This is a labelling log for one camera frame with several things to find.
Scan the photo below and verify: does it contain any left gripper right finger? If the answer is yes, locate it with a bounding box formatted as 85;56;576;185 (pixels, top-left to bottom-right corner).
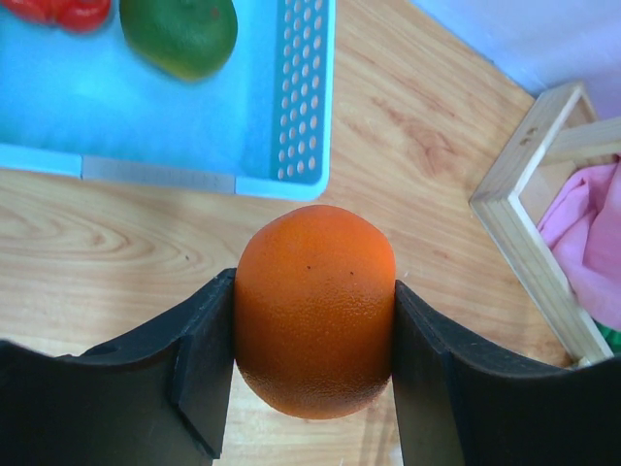
392;282;620;465

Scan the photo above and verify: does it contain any pink shirt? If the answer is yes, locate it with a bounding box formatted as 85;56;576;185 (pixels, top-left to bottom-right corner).
538;161;620;331

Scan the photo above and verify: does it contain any wooden clothes rack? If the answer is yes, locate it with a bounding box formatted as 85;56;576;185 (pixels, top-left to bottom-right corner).
470;82;620;366

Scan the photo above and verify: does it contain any green cloth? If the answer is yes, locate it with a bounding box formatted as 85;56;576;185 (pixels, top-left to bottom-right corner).
597;323;621;355

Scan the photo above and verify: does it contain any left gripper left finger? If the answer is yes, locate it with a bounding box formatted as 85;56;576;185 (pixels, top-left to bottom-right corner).
1;269;235;465

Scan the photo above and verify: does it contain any light blue plastic basket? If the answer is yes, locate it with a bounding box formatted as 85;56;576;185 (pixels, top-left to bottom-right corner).
1;1;337;201

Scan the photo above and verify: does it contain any orange round fake fruit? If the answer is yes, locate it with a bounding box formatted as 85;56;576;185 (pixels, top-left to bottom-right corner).
234;205;396;419

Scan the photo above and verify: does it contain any round green fake fruit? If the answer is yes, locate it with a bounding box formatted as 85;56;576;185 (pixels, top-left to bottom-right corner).
119;0;238;82

